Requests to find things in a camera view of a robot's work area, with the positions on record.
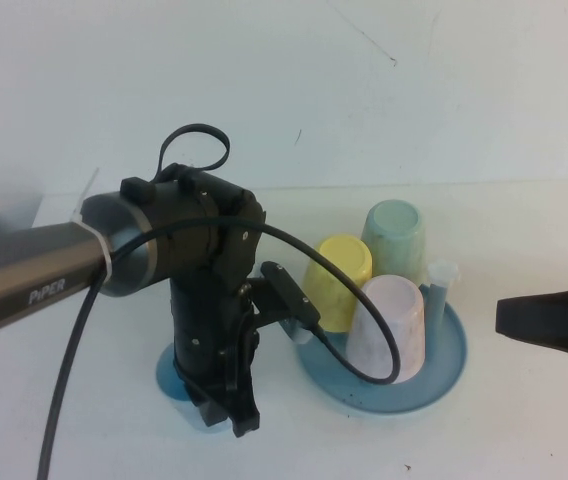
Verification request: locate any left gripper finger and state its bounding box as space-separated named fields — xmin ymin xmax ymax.
xmin=222 ymin=378 xmax=264 ymax=440
xmin=190 ymin=393 xmax=231 ymax=428

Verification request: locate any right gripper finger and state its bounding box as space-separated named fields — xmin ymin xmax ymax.
xmin=496 ymin=314 xmax=568 ymax=363
xmin=496 ymin=278 xmax=568 ymax=322

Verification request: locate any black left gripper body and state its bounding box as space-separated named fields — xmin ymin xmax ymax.
xmin=171 ymin=298 xmax=259 ymax=402

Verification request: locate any light blue marbled cup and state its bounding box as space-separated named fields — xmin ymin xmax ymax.
xmin=156 ymin=343 xmax=203 ymax=404

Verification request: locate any yellow marbled cup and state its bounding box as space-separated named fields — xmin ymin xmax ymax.
xmin=302 ymin=236 xmax=374 ymax=334

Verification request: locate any blue cup stand tray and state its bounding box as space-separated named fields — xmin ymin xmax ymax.
xmin=296 ymin=258 xmax=469 ymax=416

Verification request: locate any pink marbled cup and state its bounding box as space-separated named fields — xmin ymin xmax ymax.
xmin=345 ymin=274 xmax=426 ymax=385

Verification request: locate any green marbled cup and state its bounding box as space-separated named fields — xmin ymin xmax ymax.
xmin=360 ymin=199 xmax=424 ymax=286

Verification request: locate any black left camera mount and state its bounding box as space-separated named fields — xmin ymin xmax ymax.
xmin=246 ymin=277 xmax=295 ymax=334

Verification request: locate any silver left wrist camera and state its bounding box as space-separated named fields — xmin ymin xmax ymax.
xmin=262 ymin=260 xmax=323 ymax=346

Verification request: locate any black left camera cable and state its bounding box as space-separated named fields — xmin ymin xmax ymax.
xmin=36 ymin=217 xmax=399 ymax=480

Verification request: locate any white cable tie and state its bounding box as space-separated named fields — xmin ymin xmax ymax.
xmin=71 ymin=167 xmax=113 ymax=274

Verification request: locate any black flat cable loop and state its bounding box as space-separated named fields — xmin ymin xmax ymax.
xmin=156 ymin=123 xmax=231 ymax=184

